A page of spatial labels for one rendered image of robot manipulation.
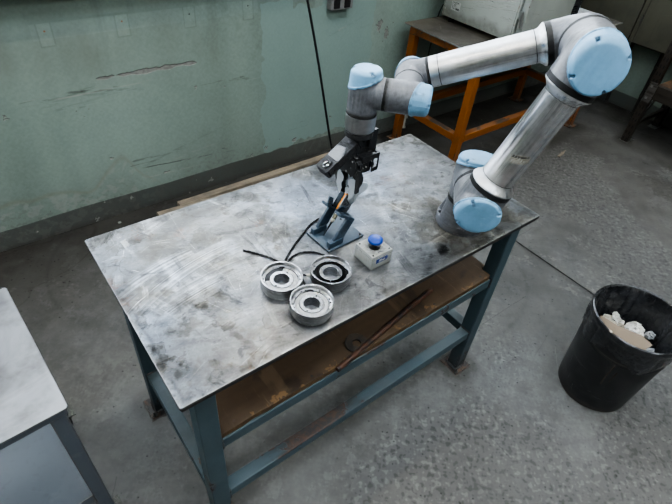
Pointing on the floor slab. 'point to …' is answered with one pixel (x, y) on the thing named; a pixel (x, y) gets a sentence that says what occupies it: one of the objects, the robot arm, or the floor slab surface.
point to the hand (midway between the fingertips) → (345, 198)
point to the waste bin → (616, 348)
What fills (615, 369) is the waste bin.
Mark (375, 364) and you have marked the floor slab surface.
